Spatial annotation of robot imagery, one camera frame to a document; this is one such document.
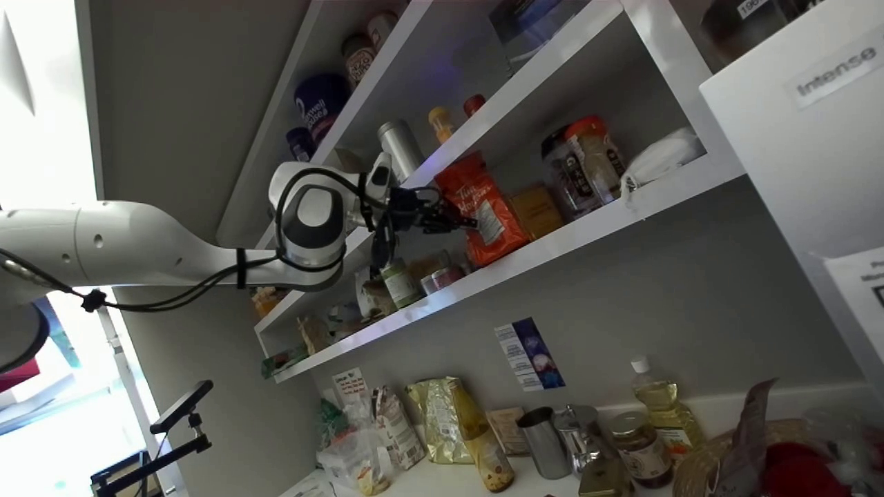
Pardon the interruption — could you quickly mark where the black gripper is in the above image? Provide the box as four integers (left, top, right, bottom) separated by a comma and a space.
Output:
385, 184, 482, 242

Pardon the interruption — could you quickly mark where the orange packet with white label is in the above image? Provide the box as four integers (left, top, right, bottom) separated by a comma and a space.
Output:
430, 149, 537, 270

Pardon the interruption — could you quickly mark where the yellow packet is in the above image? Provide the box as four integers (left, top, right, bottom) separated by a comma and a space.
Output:
508, 183, 566, 241

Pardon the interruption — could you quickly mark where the small tan packet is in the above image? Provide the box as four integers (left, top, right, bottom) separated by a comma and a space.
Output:
292, 311, 335, 356

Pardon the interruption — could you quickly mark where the white packet with red print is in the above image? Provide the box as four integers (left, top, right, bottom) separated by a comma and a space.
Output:
330, 364, 375, 427

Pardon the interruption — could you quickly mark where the printed white packet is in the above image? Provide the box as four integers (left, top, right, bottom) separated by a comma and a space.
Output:
371, 383, 428, 472

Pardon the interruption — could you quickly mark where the brown paper packet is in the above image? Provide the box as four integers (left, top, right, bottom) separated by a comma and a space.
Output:
483, 405, 533, 456

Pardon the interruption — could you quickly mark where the green packet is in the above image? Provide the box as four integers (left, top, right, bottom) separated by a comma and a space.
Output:
316, 394, 349, 445

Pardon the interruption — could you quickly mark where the white plastic packet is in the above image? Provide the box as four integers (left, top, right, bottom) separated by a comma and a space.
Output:
316, 425, 397, 497

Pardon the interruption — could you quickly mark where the small pink tin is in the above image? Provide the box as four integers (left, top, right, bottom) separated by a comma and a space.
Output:
418, 263, 466, 298

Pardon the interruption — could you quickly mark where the green jar with white label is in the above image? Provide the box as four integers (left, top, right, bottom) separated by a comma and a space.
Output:
382, 260, 426, 311

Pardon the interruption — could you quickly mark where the silver cylindrical can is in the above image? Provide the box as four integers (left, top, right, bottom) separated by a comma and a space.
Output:
375, 120, 426, 183

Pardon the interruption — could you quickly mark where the yellow cap bottle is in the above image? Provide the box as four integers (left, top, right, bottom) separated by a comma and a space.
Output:
426, 106, 458, 146

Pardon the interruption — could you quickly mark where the white bag with black print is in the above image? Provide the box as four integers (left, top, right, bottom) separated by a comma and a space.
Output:
352, 273, 397, 325

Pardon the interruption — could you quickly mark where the dark jar black label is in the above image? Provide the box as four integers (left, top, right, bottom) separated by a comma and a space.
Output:
540, 128, 598, 222

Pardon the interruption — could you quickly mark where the red lid jar white label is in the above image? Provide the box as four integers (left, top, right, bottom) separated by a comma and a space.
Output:
564, 114, 629, 204

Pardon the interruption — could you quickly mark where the small dark blue container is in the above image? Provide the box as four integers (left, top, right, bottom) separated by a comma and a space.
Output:
284, 125, 319, 169

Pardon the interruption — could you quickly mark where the blue round canister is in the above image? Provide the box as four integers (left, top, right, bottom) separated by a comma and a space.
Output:
291, 70, 353, 142

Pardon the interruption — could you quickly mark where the brown lid jar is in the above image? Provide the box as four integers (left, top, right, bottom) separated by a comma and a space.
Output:
341, 30, 379, 91
364, 5, 404, 51

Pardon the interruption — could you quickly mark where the small amber jar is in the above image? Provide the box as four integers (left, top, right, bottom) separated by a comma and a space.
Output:
250, 285, 288, 324

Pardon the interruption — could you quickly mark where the gold foil bag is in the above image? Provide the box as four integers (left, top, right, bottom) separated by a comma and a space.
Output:
404, 369, 491, 467

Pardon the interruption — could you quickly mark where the blue box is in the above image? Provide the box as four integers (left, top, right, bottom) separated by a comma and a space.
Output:
486, 0, 592, 51

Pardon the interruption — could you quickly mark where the white crumpled bag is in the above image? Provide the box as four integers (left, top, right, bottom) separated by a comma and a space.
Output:
618, 125, 708, 190

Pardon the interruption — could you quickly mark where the steel jug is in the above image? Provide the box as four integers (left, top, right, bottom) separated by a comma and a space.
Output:
513, 405, 575, 484

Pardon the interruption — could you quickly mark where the amber glass bottle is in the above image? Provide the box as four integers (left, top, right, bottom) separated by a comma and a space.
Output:
466, 422, 519, 494

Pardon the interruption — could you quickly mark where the silver foil pack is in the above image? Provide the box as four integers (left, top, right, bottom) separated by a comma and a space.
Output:
556, 400, 616, 472

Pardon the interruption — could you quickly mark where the yellow oil bottle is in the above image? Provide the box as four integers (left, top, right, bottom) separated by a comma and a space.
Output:
628, 356, 712, 465

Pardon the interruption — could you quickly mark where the brown jar with label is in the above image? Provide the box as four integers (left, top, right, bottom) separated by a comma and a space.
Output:
609, 408, 678, 491

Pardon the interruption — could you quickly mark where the dark glass container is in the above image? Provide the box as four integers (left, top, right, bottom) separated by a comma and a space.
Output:
674, 0, 824, 71

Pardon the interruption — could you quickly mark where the white appliance with Intense label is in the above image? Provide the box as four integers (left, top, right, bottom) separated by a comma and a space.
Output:
700, 0, 884, 382

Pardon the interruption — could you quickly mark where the grey brown paper bag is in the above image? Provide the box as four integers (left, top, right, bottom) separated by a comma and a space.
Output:
712, 375, 783, 497

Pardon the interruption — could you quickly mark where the white paper sign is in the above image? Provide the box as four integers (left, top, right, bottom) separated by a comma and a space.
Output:
820, 242, 884, 356

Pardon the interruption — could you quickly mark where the white wall shelf unit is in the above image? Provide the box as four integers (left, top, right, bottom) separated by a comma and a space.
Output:
214, 0, 750, 387

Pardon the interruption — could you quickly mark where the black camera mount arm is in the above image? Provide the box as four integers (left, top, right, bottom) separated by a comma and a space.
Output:
91, 378, 215, 497

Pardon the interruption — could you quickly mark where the pole with white camera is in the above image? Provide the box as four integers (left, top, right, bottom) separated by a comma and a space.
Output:
93, 302, 156, 445

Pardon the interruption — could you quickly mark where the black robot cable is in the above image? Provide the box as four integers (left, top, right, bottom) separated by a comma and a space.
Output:
0, 164, 396, 314

